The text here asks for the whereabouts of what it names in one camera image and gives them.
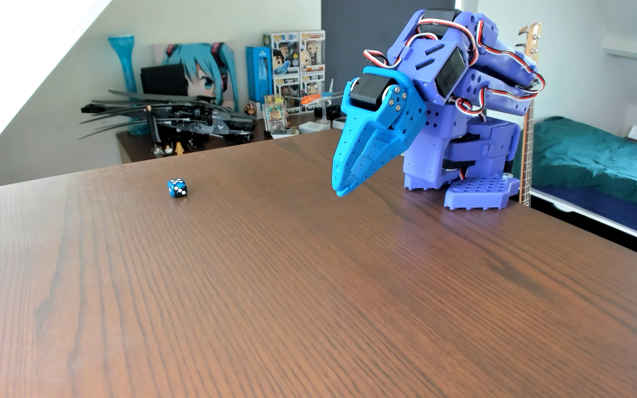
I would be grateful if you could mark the black model helicopter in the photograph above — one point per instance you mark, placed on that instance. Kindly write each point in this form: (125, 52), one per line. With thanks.
(208, 124)

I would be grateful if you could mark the blue glass vase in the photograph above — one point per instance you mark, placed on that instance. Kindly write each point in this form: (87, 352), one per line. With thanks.
(124, 61)

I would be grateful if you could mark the bed with teal blanket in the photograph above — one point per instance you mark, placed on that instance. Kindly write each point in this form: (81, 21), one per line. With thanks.
(600, 160)

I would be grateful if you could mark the anime girl poster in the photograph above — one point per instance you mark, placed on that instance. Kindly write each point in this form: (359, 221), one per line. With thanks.
(202, 72)

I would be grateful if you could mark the clear acrylic figure stand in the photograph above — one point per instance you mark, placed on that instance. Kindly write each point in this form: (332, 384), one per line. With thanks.
(275, 116)

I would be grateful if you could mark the purple robot base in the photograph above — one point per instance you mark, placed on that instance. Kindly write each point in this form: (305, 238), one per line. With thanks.
(479, 193)

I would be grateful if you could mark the black monitor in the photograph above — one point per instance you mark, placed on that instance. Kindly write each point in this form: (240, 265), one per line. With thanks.
(161, 80)

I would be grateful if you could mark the small black gadget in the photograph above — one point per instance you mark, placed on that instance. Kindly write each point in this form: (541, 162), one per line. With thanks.
(324, 112)

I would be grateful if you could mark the purple robot arm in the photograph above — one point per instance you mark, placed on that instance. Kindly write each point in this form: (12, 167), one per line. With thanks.
(490, 61)

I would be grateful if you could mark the small brown figurine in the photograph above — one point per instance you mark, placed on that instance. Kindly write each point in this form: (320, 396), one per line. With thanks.
(250, 109)

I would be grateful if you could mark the tall blue box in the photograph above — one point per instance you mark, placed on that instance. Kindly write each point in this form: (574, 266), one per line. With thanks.
(257, 72)

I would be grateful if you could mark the white flat box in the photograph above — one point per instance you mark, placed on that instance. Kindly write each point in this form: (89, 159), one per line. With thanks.
(313, 127)

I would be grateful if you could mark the small vinyl figure box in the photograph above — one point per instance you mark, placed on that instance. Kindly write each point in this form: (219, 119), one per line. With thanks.
(312, 85)

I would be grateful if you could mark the blue bed mattress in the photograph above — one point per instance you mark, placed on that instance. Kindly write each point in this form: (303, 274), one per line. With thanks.
(628, 221)

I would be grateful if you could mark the wooden bass guitar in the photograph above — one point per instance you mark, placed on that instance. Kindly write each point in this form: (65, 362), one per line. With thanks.
(533, 41)

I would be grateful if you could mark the orange white model plane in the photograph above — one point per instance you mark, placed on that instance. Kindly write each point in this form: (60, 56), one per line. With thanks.
(313, 99)

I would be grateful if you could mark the gold minifigure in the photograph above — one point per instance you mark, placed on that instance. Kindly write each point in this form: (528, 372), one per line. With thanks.
(179, 148)

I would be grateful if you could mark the blue dice with white dots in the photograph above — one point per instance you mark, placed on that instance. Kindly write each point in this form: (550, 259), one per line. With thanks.
(177, 188)

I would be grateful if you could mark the vinyl figure box dark hair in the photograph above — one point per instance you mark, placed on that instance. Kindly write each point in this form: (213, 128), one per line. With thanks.
(282, 52)

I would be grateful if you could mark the vinyl figure box brown figure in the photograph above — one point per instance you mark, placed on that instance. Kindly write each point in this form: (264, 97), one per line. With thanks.
(312, 51)

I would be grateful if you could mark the vinyl figure box grey figure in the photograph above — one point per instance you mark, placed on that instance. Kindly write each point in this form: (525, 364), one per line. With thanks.
(288, 91)

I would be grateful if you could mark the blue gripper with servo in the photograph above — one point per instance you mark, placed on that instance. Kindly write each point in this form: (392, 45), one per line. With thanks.
(367, 121)

